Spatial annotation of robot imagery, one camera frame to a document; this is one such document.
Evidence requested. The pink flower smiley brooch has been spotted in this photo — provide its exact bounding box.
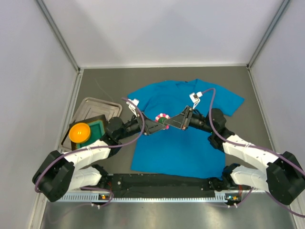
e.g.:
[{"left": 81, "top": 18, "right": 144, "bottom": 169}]
[{"left": 155, "top": 113, "right": 170, "bottom": 124}]

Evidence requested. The blue t-shirt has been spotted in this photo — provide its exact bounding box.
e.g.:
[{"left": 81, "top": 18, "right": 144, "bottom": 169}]
[{"left": 128, "top": 79, "right": 244, "bottom": 178}]

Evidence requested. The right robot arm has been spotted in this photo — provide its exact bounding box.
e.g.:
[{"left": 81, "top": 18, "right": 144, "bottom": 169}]
[{"left": 164, "top": 106, "right": 305, "bottom": 205}]

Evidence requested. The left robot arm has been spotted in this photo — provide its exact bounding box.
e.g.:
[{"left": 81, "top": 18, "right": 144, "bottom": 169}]
[{"left": 32, "top": 113, "right": 167, "bottom": 202}]

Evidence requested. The black box green lining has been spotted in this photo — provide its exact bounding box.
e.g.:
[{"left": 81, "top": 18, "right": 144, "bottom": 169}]
[{"left": 68, "top": 115, "right": 107, "bottom": 150}]

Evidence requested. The metal tray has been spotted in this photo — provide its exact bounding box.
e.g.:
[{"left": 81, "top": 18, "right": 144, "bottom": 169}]
[{"left": 61, "top": 96, "right": 123, "bottom": 153}]

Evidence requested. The orange bowl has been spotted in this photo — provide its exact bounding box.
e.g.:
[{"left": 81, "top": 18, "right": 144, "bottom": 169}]
[{"left": 69, "top": 123, "right": 91, "bottom": 144}]

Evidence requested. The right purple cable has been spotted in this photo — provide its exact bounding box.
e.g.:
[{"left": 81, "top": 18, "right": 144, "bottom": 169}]
[{"left": 197, "top": 87, "right": 305, "bottom": 218}]

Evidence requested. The purple cable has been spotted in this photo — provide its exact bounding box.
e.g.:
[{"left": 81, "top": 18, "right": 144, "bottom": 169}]
[
  {"left": 34, "top": 96, "right": 146, "bottom": 208},
  {"left": 197, "top": 87, "right": 305, "bottom": 218}
]

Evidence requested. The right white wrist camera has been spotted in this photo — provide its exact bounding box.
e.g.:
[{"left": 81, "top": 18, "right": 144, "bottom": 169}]
[{"left": 189, "top": 92, "right": 203, "bottom": 110}]

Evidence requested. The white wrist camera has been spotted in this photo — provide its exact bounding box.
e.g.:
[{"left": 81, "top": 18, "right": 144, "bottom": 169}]
[
  {"left": 189, "top": 92, "right": 203, "bottom": 110},
  {"left": 126, "top": 99, "right": 139, "bottom": 116}
]

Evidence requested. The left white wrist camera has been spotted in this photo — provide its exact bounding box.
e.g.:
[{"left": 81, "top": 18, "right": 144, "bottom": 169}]
[{"left": 126, "top": 99, "right": 139, "bottom": 116}]

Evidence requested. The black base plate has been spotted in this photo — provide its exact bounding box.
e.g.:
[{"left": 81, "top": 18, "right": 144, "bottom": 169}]
[{"left": 80, "top": 173, "right": 251, "bottom": 198}]

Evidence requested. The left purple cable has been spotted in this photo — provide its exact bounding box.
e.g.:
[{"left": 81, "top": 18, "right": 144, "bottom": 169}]
[{"left": 34, "top": 96, "right": 146, "bottom": 208}]

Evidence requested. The white slotted cable duct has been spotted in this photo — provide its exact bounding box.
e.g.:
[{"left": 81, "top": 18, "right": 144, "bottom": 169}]
[{"left": 47, "top": 192, "right": 229, "bottom": 203}]

